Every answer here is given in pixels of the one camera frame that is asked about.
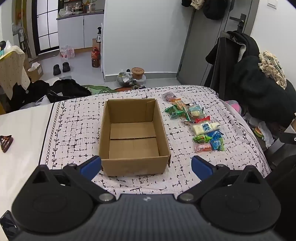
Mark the small green snack packet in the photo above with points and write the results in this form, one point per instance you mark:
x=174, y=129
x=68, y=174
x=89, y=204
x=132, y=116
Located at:
x=201, y=138

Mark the green rug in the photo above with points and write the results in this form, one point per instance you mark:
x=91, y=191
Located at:
x=99, y=89

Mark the black hanging clothes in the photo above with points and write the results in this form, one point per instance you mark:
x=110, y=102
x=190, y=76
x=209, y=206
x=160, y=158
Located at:
x=212, y=8

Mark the cream knitted cloth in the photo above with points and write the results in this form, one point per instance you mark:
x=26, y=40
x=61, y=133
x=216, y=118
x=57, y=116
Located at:
x=271, y=67

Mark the white kitchen cabinet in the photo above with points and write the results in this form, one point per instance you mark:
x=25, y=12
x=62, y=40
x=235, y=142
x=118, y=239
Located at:
x=76, y=30

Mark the white bed sheet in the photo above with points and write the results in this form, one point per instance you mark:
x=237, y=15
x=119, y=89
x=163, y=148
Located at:
x=20, y=150

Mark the black coat pile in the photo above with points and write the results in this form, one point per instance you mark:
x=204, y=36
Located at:
x=252, y=88

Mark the brown hair clip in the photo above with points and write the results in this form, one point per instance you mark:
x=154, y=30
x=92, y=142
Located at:
x=5, y=141

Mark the pack of water bottles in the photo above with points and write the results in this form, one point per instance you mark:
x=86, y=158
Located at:
x=67, y=52

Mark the orange snack packet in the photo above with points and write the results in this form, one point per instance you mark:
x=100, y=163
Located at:
x=177, y=102

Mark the black slipper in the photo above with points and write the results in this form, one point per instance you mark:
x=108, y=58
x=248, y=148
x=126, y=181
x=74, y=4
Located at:
x=66, y=67
x=56, y=69

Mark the grey door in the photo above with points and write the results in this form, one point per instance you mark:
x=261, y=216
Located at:
x=203, y=46

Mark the toy burger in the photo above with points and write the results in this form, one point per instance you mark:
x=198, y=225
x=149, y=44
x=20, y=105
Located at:
x=259, y=132

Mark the brown paper bucket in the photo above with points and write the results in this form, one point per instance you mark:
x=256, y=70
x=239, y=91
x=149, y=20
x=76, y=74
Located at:
x=138, y=72

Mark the red snack packet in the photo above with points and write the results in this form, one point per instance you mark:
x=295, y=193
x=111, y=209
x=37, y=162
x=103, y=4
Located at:
x=202, y=119

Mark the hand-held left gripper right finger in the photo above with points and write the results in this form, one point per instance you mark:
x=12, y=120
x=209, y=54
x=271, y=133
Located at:
x=201, y=168

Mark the white blue label snack packet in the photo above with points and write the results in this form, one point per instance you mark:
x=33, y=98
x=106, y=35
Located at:
x=206, y=127

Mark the large green snack packet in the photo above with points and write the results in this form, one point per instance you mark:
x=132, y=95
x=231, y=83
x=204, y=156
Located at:
x=173, y=111

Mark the clear plastic container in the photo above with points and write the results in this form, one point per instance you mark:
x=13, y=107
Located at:
x=141, y=82

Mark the purple clear snack packet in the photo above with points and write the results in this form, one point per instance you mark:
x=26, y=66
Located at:
x=168, y=95

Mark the small cardboard box white paper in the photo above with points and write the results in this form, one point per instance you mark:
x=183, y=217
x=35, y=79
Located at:
x=34, y=70

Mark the black framed glass door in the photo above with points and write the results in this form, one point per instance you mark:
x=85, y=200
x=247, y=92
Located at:
x=45, y=23

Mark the black bag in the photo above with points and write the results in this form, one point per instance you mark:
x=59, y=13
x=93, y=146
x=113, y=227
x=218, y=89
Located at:
x=67, y=89

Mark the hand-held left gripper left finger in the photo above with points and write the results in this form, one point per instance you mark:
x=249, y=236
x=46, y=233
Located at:
x=91, y=168

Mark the clear teal label snack packet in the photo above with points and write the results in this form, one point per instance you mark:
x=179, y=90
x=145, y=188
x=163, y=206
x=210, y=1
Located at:
x=196, y=112

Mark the pink snack packet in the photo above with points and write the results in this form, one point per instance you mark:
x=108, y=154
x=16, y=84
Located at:
x=203, y=147

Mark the black white snack packet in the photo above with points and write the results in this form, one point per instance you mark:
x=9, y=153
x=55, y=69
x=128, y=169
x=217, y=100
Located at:
x=193, y=103

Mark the plastic trash bag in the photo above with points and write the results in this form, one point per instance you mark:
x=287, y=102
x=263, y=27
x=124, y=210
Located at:
x=123, y=78

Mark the black jacket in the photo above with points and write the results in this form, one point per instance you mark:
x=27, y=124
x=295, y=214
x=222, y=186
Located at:
x=27, y=92

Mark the black white spray bottle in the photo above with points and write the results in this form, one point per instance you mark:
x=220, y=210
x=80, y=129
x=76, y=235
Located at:
x=99, y=34

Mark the black phone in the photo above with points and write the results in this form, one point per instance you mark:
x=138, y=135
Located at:
x=8, y=223

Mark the small wooden side table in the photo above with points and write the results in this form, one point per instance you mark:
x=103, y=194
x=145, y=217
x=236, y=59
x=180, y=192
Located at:
x=12, y=69

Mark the pink plush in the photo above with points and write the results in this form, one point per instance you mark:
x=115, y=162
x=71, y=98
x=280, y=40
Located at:
x=234, y=105

